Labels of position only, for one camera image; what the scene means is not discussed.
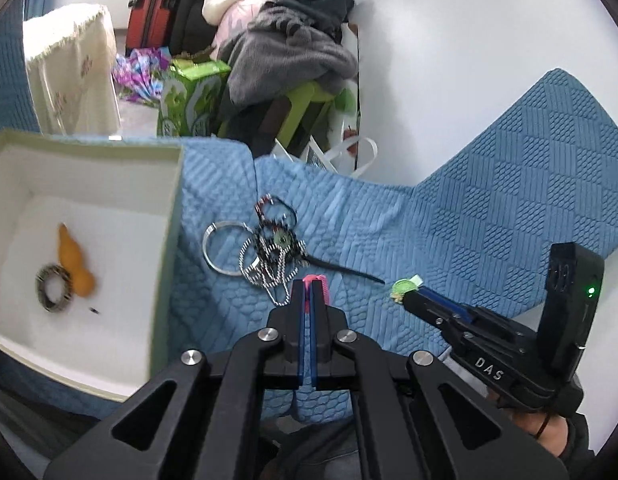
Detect white bag with handles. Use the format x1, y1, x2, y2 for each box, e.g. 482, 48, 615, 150
271, 135, 378, 178

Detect red suitcase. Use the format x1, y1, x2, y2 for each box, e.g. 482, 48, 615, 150
125, 0, 178, 58

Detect grey fleece garment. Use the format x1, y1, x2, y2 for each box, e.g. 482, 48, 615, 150
228, 2, 358, 106

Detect light green round charm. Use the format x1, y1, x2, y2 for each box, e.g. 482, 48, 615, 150
389, 275, 426, 305

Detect person's right hand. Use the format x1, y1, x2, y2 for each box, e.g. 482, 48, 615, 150
489, 392, 572, 457

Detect red black beaded bracelet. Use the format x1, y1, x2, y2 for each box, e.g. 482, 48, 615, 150
254, 194, 297, 231

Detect white lace covered chair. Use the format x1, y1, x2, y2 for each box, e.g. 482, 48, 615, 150
23, 4, 122, 136

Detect purple floral bag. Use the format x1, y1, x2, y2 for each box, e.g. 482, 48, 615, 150
113, 46, 172, 108

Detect black suitcase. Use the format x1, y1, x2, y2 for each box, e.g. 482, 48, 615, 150
169, 0, 220, 56

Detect person's right forearm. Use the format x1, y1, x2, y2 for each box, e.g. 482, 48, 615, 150
556, 410, 596, 466

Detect white floral printed bag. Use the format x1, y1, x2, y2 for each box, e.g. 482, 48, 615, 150
334, 22, 364, 171

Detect black patterned ring bracelet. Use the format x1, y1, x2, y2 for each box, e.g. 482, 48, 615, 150
35, 263, 74, 312

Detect pink comb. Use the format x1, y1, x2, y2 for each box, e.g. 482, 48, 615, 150
289, 274, 334, 307

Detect orange gourd pendant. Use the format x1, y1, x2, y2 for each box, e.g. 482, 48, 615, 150
57, 222, 97, 296

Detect pink cloth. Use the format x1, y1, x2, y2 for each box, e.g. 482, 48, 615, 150
211, 0, 266, 61

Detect green carton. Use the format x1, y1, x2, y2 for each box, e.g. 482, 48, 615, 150
156, 57, 232, 137

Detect white cardboard box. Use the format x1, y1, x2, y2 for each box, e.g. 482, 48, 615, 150
0, 129, 184, 403

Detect silver bangle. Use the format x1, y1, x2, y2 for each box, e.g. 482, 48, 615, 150
203, 221, 260, 277

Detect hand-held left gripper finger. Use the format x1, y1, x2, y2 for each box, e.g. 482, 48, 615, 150
311, 280, 572, 480
43, 280, 310, 480

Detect black hair stick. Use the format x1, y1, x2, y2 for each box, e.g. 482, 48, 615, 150
299, 252, 386, 285

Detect green plastic stool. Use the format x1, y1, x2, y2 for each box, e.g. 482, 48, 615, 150
276, 80, 350, 158

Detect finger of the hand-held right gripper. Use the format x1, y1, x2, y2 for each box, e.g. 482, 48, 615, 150
416, 286, 494, 326
401, 292, 467, 333

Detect blue textured sofa cover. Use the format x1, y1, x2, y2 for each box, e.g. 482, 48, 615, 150
0, 7, 618, 423

